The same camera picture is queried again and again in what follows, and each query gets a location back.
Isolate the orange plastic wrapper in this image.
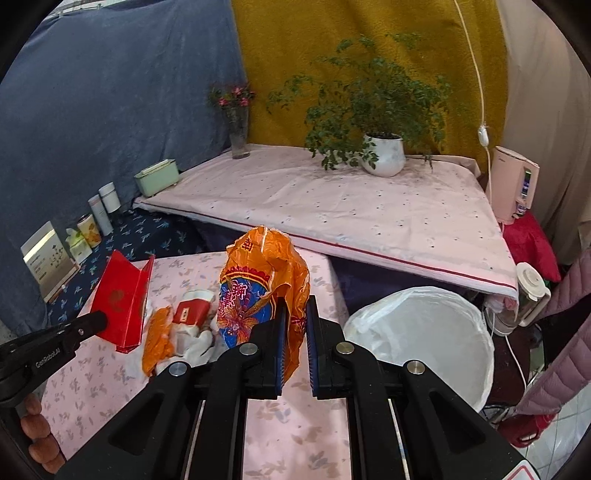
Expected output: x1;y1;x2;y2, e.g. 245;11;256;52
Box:
141;307;174;377

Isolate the orange printed plastic bag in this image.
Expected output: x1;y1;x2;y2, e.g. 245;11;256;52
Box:
216;226;311;381

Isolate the red envelope box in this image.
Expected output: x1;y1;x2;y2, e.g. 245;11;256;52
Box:
91;250;155;354

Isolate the white lined trash bin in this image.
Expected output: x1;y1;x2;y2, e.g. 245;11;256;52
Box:
344;286;494;411

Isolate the left human hand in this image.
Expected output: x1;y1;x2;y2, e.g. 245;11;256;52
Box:
20;393;66;474

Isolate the white crumpled tissue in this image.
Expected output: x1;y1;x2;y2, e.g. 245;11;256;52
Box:
155;317;228;374

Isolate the pink leaf-print tablecloth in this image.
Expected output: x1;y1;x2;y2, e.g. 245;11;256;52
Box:
40;248;353;480

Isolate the white product box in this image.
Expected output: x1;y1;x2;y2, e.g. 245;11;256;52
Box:
20;221;79;303

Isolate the small green tissue pack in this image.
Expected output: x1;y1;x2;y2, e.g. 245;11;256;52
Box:
66;228;92;266

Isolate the orange floral paper cup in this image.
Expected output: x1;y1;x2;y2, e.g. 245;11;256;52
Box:
77;214;102;249

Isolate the navy floral cloth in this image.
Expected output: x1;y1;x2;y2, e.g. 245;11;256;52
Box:
45;208;209;327

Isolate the tall white tube bottle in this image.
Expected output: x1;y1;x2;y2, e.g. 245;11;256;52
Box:
88;194;113;237

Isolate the white electric kettle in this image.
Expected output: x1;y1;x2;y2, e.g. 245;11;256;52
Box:
483;262;551;336

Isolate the pink white-dotted tablecloth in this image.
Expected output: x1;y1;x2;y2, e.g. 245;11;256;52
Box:
134;145;518;298

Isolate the white cylindrical jar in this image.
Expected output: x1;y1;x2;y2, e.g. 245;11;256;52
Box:
98;182;121;214

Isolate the red object on floor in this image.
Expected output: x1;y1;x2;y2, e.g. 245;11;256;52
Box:
497;414;557;448

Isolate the mint green tissue box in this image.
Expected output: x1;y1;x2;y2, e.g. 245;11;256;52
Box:
134;159;179;197

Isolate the red cloth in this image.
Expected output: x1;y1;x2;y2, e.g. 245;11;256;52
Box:
503;211;561;283

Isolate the pink padded jacket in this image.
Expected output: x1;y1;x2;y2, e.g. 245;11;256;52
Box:
516;250;590;415

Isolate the pink water dispenser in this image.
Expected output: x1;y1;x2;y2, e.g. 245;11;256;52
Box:
486;146;540;225

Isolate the potted green plant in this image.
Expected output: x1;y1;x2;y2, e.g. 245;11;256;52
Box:
266;35;452;170

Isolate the glass vase with flowers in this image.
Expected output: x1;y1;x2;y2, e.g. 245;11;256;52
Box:
209;84;256;159

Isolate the blue fabric backdrop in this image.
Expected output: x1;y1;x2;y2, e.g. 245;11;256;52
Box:
1;1;245;335

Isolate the mustard yellow fabric backdrop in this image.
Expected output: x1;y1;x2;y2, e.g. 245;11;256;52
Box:
230;0;509;160

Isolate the white power cable with switch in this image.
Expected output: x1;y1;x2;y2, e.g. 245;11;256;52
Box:
452;0;494;174

